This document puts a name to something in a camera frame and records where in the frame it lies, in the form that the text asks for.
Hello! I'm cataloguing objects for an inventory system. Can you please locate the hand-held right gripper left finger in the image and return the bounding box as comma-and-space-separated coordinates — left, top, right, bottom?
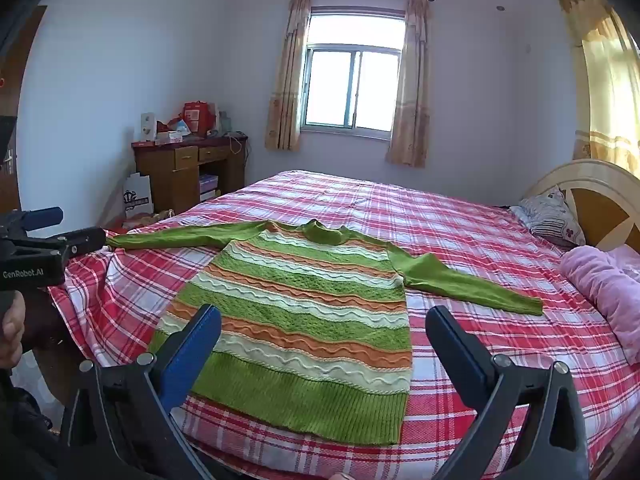
60, 304, 223, 480

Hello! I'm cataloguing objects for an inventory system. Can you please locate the wooden bed headboard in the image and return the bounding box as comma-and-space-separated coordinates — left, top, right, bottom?
522, 159, 640, 256

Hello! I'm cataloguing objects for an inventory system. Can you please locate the sliding glass window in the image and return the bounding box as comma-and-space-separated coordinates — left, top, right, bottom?
300, 6, 407, 141

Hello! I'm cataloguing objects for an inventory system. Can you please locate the brown wooden door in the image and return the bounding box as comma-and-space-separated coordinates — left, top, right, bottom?
0, 6, 48, 213

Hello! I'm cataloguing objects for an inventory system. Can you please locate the person's left hand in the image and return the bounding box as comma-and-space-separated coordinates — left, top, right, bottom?
0, 290, 26, 372

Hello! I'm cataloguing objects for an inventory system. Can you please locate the brown wooden desk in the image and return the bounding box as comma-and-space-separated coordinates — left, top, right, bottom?
131, 135, 249, 216

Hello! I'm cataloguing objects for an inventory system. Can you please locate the purple storage box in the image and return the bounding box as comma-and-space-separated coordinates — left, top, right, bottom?
199, 174, 221, 202

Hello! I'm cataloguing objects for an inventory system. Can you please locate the pink blanket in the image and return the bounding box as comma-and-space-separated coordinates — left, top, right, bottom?
559, 246, 640, 363

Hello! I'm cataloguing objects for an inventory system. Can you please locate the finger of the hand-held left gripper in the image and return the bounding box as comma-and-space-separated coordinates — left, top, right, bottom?
47, 227, 107, 261
0, 206, 64, 236

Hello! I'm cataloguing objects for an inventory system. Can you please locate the yellow curtain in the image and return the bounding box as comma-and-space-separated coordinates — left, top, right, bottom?
552, 0, 640, 178

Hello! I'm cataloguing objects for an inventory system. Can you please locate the red gift box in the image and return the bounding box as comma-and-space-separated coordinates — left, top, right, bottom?
182, 101, 216, 135

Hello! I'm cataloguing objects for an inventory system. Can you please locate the green striped knit sweater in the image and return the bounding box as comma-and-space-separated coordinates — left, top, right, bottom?
106, 219, 544, 446

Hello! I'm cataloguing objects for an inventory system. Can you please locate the floral striped pillow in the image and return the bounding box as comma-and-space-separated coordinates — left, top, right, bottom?
511, 186, 586, 248

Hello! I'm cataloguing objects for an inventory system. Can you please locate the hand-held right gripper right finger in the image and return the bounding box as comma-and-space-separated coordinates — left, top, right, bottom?
425, 305, 591, 480

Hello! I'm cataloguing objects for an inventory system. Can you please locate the red plaid bed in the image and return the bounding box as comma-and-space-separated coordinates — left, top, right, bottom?
47, 170, 640, 480

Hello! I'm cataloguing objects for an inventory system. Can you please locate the white paper bag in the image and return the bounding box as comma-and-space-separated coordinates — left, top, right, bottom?
123, 172, 155, 219

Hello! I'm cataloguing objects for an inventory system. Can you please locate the beige floral curtain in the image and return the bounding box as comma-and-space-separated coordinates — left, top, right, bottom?
385, 0, 432, 168
264, 0, 312, 152

